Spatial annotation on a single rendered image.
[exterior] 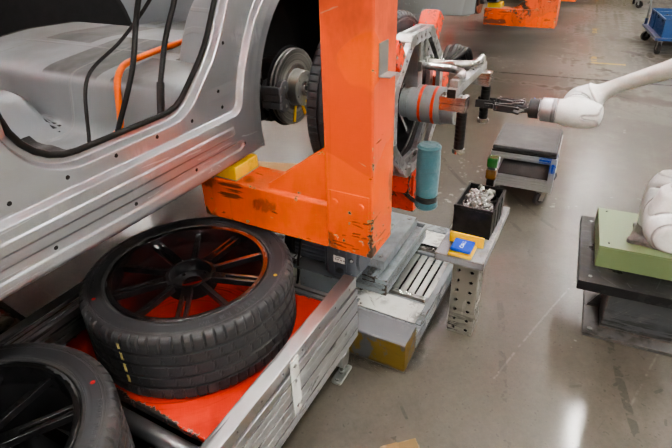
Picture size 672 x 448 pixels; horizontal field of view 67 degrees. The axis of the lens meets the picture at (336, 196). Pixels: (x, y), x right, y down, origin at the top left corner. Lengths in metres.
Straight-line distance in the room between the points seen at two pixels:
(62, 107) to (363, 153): 1.23
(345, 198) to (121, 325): 0.73
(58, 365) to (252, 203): 0.75
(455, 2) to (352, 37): 3.24
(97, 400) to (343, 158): 0.88
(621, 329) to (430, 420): 0.89
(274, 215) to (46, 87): 1.03
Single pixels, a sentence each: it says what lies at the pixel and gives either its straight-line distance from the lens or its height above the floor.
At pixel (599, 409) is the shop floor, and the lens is 2.06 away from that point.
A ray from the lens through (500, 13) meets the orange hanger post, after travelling 5.58.
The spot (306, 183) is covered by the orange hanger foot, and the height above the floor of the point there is 0.73.
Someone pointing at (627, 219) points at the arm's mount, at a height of 0.37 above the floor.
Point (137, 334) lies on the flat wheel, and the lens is 1.52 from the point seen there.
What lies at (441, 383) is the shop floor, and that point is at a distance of 1.98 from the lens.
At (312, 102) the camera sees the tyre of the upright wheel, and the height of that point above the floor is 0.91.
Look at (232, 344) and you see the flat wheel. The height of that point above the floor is 0.43.
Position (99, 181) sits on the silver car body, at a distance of 1.41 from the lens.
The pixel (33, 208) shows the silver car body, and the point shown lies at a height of 0.91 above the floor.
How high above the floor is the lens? 1.46
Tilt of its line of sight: 28 degrees down
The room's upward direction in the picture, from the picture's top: 2 degrees counter-clockwise
